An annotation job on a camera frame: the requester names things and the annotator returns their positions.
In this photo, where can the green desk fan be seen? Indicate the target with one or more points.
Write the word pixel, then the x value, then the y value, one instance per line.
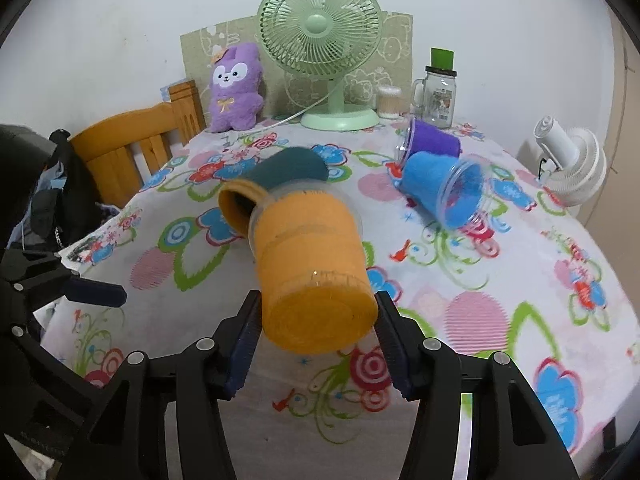
pixel 324 40

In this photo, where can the beige patterned board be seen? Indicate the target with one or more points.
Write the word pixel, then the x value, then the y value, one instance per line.
pixel 285 93

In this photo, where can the blue felt plastic cup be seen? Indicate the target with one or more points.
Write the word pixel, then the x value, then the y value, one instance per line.
pixel 451 189

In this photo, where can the purple felt plastic cup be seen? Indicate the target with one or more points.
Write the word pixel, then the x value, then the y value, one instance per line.
pixel 420 136

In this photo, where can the white clip fan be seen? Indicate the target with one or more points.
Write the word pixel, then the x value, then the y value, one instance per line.
pixel 573 164

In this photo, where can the cotton swab container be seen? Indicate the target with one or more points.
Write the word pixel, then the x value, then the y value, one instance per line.
pixel 388 101

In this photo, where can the teal and orange felt cup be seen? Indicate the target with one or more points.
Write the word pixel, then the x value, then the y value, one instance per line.
pixel 239 196

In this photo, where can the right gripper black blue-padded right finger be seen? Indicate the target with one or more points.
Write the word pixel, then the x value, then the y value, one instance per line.
pixel 512 435

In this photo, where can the green card behind jar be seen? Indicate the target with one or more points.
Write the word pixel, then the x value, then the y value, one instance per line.
pixel 442 59

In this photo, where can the floral tablecloth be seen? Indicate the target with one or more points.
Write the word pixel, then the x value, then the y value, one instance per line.
pixel 524 278

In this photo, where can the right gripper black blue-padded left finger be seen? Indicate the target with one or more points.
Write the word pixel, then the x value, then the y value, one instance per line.
pixel 195 380

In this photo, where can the black blue-tipped left gripper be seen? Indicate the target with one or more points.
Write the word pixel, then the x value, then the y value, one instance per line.
pixel 45 405

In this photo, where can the orange felt plastic cup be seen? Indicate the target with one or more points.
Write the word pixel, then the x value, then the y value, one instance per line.
pixel 311 268

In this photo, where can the glass mason jar mug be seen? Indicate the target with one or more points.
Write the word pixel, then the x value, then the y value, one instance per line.
pixel 433 97

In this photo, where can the purple plush toy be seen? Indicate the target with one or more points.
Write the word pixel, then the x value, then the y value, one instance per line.
pixel 235 101

